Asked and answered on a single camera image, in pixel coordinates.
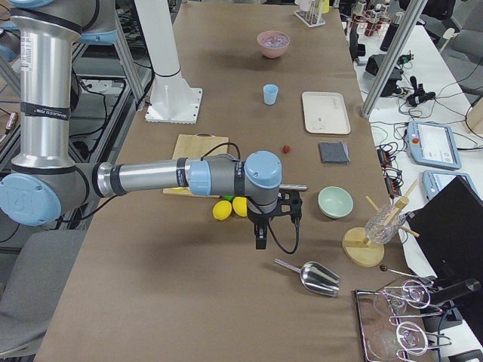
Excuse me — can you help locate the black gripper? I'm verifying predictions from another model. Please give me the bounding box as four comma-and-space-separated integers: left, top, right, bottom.
247, 190, 303, 250

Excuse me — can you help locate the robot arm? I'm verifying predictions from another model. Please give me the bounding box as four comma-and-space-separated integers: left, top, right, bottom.
1, 1, 303, 250

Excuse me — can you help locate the steel ice scoop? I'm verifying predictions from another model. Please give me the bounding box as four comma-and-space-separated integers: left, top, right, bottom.
274, 259, 340, 297

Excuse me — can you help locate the light blue plastic cup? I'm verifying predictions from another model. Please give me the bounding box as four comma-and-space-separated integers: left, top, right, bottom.
263, 84, 278, 106

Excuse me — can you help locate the pink bowl of ice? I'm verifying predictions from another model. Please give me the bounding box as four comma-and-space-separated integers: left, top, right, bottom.
257, 30, 290, 59

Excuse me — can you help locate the white cup rack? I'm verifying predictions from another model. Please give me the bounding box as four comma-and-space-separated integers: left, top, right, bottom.
294, 0, 325, 28

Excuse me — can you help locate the yellow lemon near board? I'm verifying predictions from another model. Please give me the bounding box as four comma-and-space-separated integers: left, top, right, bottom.
232, 196, 248, 217

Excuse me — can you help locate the yellow lemon outer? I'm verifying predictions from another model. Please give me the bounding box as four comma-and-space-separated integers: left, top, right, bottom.
212, 200, 232, 221

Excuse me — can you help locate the steel muddler stick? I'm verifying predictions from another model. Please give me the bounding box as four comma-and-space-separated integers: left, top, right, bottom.
279, 184, 308, 192

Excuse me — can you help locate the mint green bowl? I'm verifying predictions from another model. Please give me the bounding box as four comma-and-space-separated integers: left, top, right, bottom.
318, 186, 354, 219

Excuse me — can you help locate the wooden glass stand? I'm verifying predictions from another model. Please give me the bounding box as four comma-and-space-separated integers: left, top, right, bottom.
342, 179, 420, 267

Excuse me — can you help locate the grey folded cloth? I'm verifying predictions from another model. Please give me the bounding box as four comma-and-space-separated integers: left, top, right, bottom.
318, 141, 350, 164

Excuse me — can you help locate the wooden cutting board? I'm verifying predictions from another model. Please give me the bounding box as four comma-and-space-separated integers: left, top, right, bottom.
162, 133, 229, 198

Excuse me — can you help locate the clear glass on stand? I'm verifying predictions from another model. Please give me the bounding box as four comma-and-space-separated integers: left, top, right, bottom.
365, 204, 405, 244

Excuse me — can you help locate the cream rabbit tray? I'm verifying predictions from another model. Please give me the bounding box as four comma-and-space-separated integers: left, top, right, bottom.
302, 91, 351, 135

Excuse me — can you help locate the black metal glass rack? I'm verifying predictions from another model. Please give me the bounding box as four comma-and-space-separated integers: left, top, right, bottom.
353, 279, 452, 361

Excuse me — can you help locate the teach pendant near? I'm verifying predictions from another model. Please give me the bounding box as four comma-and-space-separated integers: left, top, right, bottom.
422, 170, 476, 201

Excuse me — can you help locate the teach pendant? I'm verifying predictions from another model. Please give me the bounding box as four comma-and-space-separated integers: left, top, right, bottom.
406, 121, 462, 170
422, 170, 476, 201

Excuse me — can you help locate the black monitor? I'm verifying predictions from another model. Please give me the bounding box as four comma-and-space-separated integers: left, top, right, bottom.
405, 176, 482, 282

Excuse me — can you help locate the teach pendant far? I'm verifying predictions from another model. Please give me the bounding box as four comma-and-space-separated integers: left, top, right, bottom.
406, 121, 462, 170

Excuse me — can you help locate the grey office chair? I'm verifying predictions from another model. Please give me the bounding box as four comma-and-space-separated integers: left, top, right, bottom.
1, 230, 86, 358

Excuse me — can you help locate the black bottle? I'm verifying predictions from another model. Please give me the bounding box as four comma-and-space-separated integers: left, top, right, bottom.
380, 11, 404, 52

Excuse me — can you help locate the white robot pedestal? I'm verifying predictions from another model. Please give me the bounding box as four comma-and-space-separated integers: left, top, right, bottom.
134, 0, 203, 124

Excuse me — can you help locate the aluminium frame post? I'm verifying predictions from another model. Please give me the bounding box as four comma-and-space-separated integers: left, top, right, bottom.
360, 0, 427, 119

